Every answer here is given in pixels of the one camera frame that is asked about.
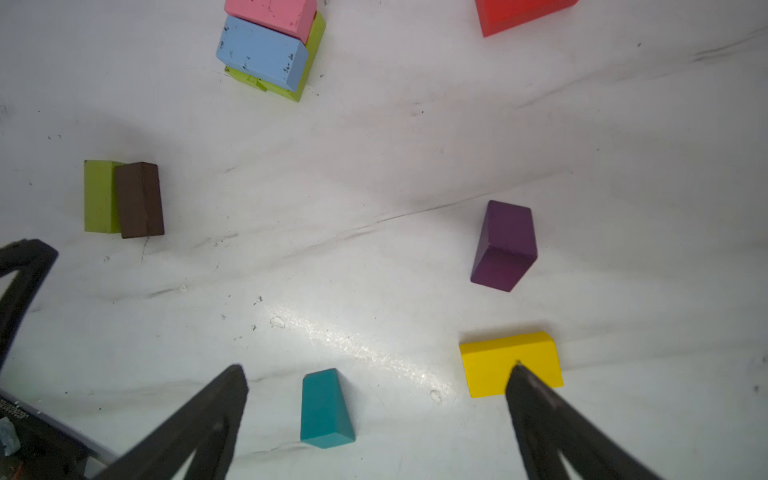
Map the teal wood block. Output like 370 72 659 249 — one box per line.
300 368 356 449

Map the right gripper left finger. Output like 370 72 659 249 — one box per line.
97 364 248 479

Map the brown wood block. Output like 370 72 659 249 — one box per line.
114 162 165 239

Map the pink wood block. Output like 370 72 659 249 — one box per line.
224 0 317 44

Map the yellow wood block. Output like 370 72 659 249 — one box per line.
459 332 564 398

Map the lime green wood block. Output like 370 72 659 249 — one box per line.
225 67 267 92
84 160 122 234
256 13 326 102

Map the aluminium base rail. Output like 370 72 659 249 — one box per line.
1 391 117 479

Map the purple wood block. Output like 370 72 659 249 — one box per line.
470 200 538 292

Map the light blue wood block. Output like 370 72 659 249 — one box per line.
216 16 308 91

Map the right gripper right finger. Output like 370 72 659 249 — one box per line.
505 363 658 479

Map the red wood block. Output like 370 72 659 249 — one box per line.
475 0 578 37

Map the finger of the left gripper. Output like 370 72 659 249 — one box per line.
1 239 58 364

